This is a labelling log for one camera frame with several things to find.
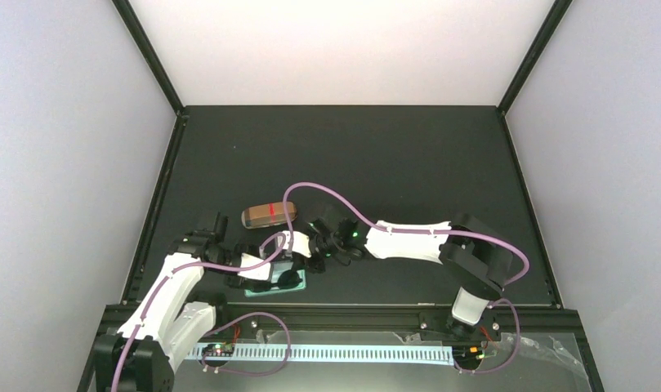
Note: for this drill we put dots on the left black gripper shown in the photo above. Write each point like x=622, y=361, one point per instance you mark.
x=238, y=284

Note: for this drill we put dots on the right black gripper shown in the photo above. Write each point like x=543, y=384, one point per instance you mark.
x=317, y=247

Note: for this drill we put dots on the black sunglasses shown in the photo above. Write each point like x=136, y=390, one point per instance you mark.
x=288, y=279

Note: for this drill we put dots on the blue-grey glasses case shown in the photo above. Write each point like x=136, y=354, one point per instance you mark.
x=268, y=288

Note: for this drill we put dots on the brown plaid glasses case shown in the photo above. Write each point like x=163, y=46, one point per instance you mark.
x=267, y=215

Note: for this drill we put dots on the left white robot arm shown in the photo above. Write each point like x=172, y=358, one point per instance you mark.
x=146, y=350

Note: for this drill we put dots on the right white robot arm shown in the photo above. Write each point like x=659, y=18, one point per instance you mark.
x=479, y=263

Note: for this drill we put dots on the left small circuit board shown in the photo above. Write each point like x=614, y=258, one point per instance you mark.
x=217, y=350

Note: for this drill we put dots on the small circuit board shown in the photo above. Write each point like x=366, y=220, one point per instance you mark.
x=217, y=350
x=471, y=353

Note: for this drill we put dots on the right small circuit board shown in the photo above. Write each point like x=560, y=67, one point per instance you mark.
x=471, y=353

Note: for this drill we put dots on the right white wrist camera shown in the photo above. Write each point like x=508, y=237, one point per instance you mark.
x=297, y=242

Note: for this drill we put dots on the white slotted cable duct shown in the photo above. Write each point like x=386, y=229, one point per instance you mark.
x=312, y=353

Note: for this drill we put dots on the black front frame rail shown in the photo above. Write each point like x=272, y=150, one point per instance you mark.
x=531, y=332

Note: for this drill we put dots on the left black frame post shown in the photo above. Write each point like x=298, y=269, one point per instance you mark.
x=149, y=54

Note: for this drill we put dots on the black frame post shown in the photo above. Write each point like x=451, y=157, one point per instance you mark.
x=541, y=39
x=149, y=54

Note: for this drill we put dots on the right black frame post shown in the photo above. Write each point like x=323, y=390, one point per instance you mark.
x=541, y=39

